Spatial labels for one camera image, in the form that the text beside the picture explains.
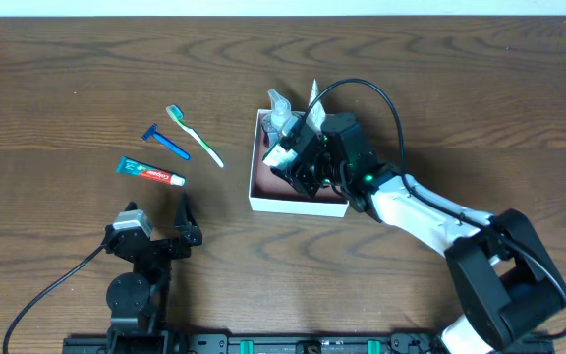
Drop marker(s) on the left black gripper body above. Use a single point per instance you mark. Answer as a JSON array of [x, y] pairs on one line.
[[160, 246]]

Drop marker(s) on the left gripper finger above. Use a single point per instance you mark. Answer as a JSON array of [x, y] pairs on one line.
[[131, 206], [184, 220]]

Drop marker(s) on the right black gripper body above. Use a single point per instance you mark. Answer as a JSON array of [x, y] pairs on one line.
[[292, 174]]

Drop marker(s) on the white lotion tube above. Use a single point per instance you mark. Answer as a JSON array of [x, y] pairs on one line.
[[317, 115]]

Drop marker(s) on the Colgate toothpaste tube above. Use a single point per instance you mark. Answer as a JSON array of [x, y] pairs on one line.
[[137, 168]]

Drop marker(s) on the green white small packet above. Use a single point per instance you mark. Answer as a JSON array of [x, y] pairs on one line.
[[278, 157]]

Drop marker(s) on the clear pump soap bottle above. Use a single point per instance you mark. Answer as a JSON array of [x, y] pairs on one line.
[[278, 115]]

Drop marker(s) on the green white toothbrush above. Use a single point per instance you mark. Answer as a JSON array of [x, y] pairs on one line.
[[176, 115]]

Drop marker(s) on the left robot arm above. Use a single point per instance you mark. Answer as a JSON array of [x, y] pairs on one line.
[[138, 299]]

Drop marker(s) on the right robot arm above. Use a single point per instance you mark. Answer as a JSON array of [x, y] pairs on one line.
[[505, 279]]

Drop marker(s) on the blue disposable razor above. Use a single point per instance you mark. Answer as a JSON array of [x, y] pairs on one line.
[[152, 132]]

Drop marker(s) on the white open cardboard box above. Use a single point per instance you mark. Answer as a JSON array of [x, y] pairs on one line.
[[267, 192]]

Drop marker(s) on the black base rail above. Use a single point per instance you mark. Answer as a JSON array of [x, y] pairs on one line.
[[263, 344]]

